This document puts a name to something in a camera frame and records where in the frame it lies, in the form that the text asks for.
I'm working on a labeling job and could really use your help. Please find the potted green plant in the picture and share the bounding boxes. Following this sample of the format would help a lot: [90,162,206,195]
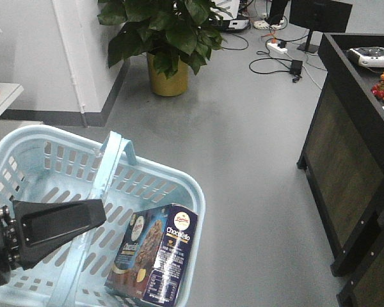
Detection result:
[97,0,229,78]

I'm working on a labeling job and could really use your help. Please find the black monitor on stand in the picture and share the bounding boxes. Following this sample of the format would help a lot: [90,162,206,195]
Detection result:
[289,0,353,53]

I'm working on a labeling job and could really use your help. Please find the light blue plastic basket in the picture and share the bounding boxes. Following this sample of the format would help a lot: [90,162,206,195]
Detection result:
[0,125,205,306]

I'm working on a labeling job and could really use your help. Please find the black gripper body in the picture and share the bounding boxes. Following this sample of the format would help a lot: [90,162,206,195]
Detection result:
[0,205,20,286]

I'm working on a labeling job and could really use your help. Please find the dark blue cookie box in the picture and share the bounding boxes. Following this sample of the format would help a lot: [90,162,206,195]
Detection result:
[105,203,198,306]

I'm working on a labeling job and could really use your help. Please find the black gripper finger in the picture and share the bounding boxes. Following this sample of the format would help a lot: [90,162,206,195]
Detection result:
[13,199,106,270]

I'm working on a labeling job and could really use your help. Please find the yellow plant pot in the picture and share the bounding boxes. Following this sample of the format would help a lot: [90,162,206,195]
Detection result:
[146,52,189,97]

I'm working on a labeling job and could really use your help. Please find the dark wooden display stand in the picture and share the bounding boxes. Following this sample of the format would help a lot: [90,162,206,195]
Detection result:
[297,33,384,306]

